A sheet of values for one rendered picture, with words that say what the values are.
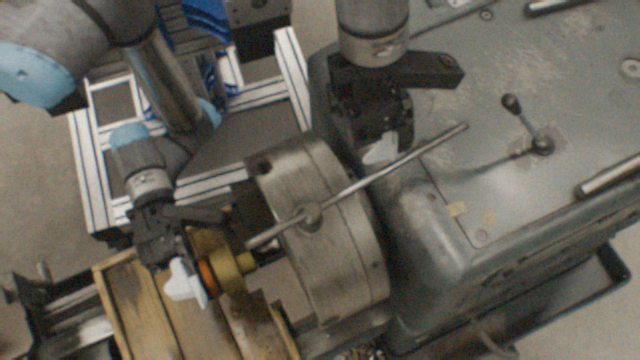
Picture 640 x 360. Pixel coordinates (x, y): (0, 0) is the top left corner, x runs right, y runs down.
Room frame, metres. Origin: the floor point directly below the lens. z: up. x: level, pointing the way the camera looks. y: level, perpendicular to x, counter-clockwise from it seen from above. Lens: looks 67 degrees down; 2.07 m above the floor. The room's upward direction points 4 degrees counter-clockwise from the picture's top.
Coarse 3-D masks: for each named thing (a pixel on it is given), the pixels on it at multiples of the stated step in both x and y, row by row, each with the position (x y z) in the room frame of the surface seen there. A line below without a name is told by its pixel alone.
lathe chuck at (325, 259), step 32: (256, 160) 0.41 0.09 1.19; (288, 160) 0.40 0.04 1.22; (288, 192) 0.34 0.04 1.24; (320, 192) 0.33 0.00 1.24; (320, 224) 0.29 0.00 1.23; (288, 256) 0.27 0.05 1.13; (320, 256) 0.24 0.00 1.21; (352, 256) 0.24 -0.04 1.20; (320, 288) 0.20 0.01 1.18; (352, 288) 0.20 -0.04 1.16; (320, 320) 0.17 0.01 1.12
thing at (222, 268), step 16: (224, 240) 0.31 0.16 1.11; (208, 256) 0.29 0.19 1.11; (224, 256) 0.28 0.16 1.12; (240, 256) 0.28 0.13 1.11; (208, 272) 0.26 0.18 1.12; (224, 272) 0.25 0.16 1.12; (240, 272) 0.25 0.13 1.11; (208, 288) 0.23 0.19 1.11; (224, 288) 0.23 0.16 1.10; (240, 288) 0.23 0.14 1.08
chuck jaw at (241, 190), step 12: (252, 168) 0.40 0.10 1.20; (264, 168) 0.39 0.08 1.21; (252, 180) 0.38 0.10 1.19; (240, 192) 0.36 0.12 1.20; (252, 192) 0.36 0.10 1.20; (240, 204) 0.34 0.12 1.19; (252, 204) 0.34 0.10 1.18; (264, 204) 0.34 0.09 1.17; (240, 216) 0.33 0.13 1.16; (252, 216) 0.33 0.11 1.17; (264, 216) 0.33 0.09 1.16; (228, 228) 0.33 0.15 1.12; (240, 228) 0.31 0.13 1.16; (252, 228) 0.32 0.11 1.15; (264, 228) 0.32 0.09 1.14; (228, 240) 0.30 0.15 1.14; (240, 240) 0.30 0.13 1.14; (240, 252) 0.29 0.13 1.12
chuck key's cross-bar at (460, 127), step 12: (444, 132) 0.36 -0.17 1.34; (456, 132) 0.36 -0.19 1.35; (432, 144) 0.35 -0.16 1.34; (408, 156) 0.34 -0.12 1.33; (384, 168) 0.33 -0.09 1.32; (396, 168) 0.33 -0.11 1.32; (360, 180) 0.32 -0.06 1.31; (372, 180) 0.31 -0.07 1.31; (348, 192) 0.30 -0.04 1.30; (324, 204) 0.29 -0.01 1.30; (300, 216) 0.27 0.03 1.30; (276, 228) 0.26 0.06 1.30; (288, 228) 0.26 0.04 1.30; (252, 240) 0.25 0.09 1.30; (264, 240) 0.25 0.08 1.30
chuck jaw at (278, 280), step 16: (256, 272) 0.26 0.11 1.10; (272, 272) 0.25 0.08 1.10; (288, 272) 0.25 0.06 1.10; (256, 288) 0.23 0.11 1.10; (272, 288) 0.23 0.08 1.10; (288, 288) 0.22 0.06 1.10; (272, 304) 0.20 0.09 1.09; (288, 304) 0.20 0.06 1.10; (304, 304) 0.20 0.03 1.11; (304, 320) 0.17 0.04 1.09
